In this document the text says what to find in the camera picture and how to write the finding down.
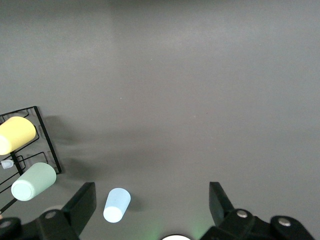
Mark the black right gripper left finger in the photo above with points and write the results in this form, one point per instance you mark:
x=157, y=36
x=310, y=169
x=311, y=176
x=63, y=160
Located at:
x=80, y=207

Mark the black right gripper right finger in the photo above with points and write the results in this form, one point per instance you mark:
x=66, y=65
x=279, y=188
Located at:
x=225, y=215

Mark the pale green plastic cup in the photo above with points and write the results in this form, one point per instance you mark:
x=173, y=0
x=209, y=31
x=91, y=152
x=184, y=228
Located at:
x=35, y=181

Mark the yellow plastic cup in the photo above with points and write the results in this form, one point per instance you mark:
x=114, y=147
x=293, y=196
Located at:
x=17, y=133

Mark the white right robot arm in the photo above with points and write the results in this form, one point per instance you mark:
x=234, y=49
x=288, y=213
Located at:
x=176, y=238

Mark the light blue plastic cup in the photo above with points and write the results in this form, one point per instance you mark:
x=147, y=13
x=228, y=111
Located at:
x=117, y=205

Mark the dark grey table mat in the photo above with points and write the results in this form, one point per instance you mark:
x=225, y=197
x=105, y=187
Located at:
x=175, y=100

